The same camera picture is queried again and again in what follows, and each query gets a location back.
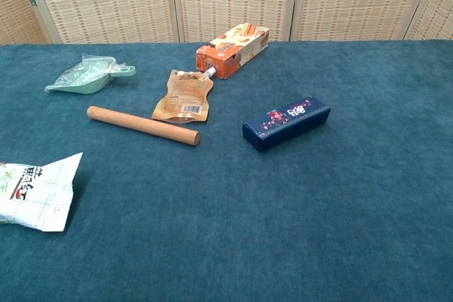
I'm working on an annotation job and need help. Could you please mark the woven bamboo folding screen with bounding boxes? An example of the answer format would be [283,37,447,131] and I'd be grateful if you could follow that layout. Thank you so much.
[0,0,453,47]

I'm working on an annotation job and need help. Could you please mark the teal table cloth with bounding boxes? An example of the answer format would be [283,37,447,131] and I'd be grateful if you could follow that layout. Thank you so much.
[0,39,453,302]

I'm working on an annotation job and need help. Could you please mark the wooden rolling pin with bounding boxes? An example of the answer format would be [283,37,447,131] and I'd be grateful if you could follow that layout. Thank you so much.
[86,105,201,147]

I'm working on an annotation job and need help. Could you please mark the white snack bag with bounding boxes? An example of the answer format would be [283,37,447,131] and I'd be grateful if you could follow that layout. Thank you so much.
[0,151,84,233]

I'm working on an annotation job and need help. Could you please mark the brown spout pouch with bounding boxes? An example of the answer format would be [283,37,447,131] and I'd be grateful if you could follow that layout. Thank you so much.
[151,66,217,123]

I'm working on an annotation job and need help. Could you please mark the green dustpan in plastic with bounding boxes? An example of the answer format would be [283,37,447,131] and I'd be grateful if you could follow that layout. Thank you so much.
[44,53,137,95]

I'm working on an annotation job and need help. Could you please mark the orange biscuit box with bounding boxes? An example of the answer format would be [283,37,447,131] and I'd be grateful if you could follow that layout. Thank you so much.
[195,23,270,80]

